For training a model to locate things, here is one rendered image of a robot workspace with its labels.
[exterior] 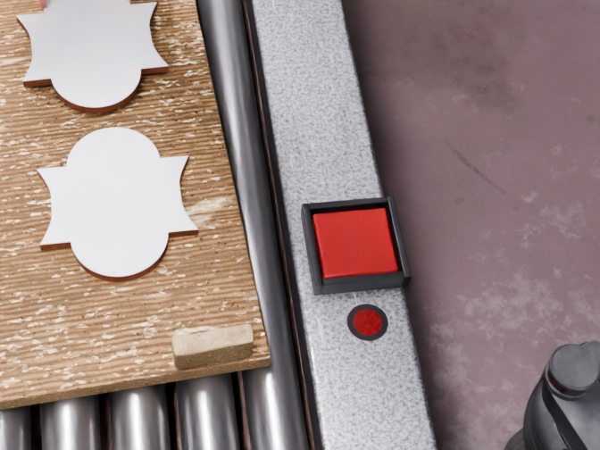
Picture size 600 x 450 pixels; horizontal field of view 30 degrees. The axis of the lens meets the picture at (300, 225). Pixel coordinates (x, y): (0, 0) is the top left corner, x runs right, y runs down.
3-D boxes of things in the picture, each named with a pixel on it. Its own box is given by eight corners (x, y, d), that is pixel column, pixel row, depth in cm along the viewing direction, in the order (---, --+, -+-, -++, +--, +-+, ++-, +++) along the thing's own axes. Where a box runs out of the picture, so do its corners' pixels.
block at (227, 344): (250, 337, 83) (251, 320, 80) (254, 360, 82) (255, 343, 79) (170, 350, 82) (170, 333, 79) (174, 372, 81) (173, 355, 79)
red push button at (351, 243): (383, 215, 92) (386, 206, 90) (396, 279, 89) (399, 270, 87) (311, 221, 91) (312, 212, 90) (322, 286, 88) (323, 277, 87)
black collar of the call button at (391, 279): (391, 206, 92) (394, 195, 91) (409, 287, 88) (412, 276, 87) (300, 214, 91) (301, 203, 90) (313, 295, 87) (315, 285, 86)
